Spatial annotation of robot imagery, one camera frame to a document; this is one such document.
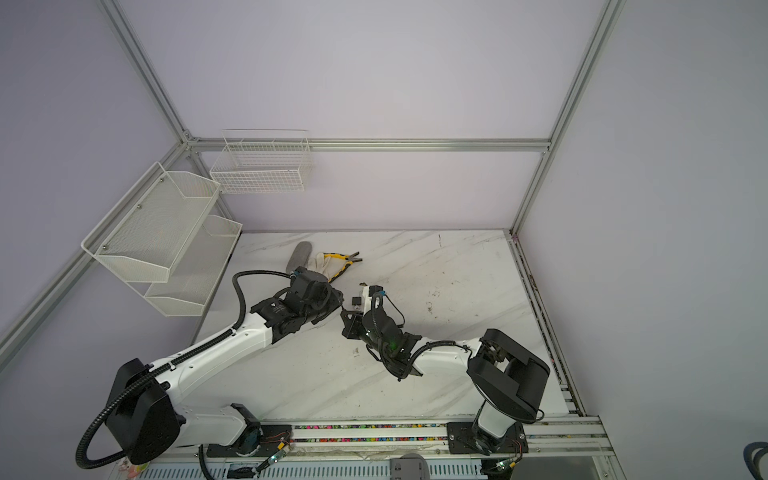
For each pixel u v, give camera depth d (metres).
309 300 0.63
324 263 1.08
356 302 0.98
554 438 0.75
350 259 1.11
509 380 0.45
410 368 0.60
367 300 0.75
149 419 0.39
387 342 0.63
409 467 0.69
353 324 0.77
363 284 1.04
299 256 1.10
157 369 0.42
